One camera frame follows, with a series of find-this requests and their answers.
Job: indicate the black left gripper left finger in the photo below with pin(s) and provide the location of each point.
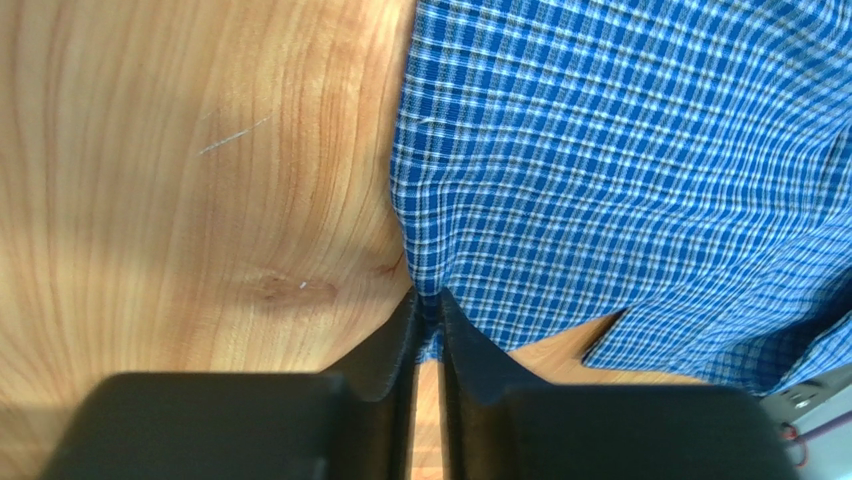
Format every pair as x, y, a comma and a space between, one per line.
351, 420

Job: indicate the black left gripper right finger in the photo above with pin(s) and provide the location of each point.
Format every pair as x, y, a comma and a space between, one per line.
502, 421

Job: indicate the blue checked long sleeve shirt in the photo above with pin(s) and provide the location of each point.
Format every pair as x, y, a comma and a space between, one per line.
685, 165

